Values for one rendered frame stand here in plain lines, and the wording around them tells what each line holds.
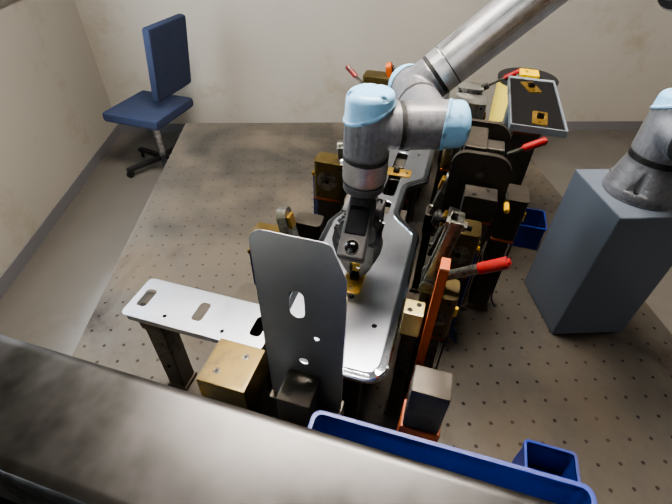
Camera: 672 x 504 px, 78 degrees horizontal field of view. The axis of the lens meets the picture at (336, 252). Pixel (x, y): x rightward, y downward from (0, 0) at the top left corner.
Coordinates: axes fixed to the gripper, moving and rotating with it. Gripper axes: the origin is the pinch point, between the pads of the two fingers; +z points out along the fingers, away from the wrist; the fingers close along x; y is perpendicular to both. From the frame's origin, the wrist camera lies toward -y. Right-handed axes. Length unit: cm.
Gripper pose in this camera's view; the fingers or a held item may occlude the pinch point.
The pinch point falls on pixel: (355, 272)
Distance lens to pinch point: 83.2
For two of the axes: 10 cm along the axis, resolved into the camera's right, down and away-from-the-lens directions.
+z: -0.2, 7.5, 6.6
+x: -9.6, -2.0, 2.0
